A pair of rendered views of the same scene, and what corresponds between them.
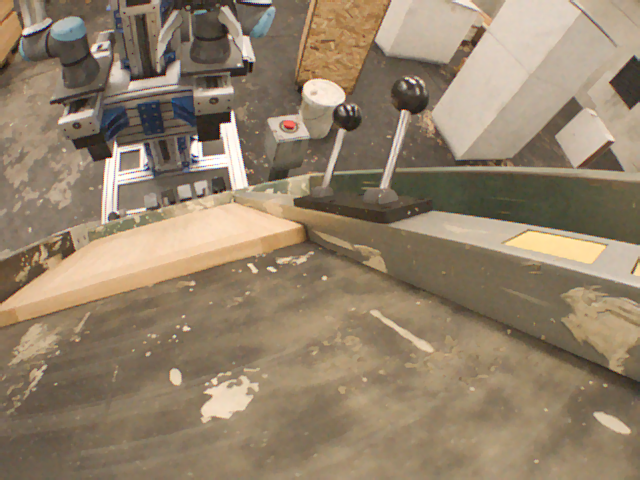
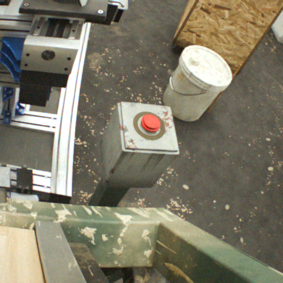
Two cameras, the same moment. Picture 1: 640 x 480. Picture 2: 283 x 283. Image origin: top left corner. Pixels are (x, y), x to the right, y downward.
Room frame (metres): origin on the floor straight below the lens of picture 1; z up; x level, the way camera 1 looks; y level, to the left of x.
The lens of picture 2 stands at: (0.26, 0.14, 1.52)
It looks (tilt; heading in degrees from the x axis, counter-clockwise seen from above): 53 degrees down; 16
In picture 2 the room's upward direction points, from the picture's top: 31 degrees clockwise
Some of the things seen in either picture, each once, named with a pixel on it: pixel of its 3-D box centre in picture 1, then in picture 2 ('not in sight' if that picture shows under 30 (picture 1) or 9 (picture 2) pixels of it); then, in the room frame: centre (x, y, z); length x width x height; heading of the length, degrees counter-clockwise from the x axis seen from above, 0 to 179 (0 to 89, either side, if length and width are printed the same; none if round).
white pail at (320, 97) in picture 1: (321, 105); (200, 79); (1.75, 0.46, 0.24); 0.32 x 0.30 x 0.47; 133
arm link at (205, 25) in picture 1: (213, 14); not in sight; (0.80, 0.67, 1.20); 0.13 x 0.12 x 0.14; 108
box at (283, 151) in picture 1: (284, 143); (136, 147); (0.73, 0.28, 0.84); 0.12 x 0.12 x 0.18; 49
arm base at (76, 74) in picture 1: (78, 65); not in sight; (0.46, 1.04, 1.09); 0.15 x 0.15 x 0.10
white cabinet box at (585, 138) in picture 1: (585, 139); not in sight; (4.37, -2.70, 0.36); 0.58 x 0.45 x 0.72; 43
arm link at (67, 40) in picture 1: (68, 38); not in sight; (0.46, 1.04, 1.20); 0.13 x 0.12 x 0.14; 120
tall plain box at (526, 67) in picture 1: (522, 78); not in sight; (2.77, -0.84, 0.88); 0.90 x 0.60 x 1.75; 133
